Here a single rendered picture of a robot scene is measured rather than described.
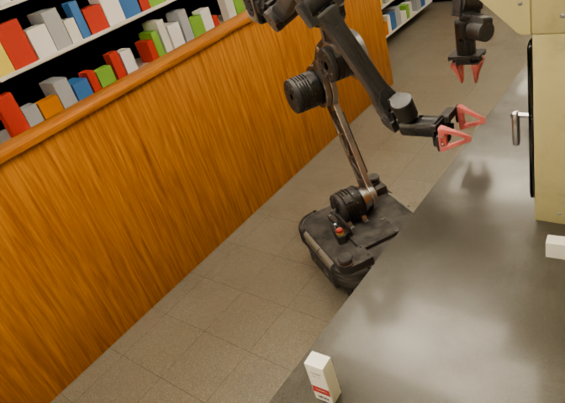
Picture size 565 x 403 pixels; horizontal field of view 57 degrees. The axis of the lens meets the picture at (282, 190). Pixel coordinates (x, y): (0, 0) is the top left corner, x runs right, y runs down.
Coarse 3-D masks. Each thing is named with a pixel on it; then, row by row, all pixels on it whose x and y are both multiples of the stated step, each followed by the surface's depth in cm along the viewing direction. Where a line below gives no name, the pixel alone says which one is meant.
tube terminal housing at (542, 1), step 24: (552, 0) 101; (552, 24) 103; (552, 48) 105; (552, 72) 108; (552, 96) 111; (552, 120) 114; (552, 144) 116; (552, 168) 120; (552, 192) 123; (552, 216) 127
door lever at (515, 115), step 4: (512, 112) 123; (516, 112) 123; (512, 116) 123; (516, 116) 123; (520, 116) 122; (524, 116) 122; (512, 120) 124; (516, 120) 123; (512, 124) 124; (516, 124) 124; (512, 128) 125; (516, 128) 124; (512, 132) 126; (516, 132) 125; (512, 136) 126; (516, 136) 126; (512, 140) 127; (516, 140) 126; (516, 144) 127
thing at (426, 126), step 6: (420, 120) 137; (426, 120) 136; (432, 120) 135; (438, 120) 134; (420, 126) 137; (426, 126) 136; (432, 126) 132; (438, 126) 133; (450, 126) 139; (420, 132) 138; (426, 132) 137; (432, 132) 133; (432, 138) 134
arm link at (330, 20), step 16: (336, 0) 134; (304, 16) 133; (320, 16) 134; (336, 16) 134; (336, 32) 135; (352, 48) 137; (352, 64) 139; (368, 64) 139; (368, 80) 140; (384, 96) 142; (384, 112) 143
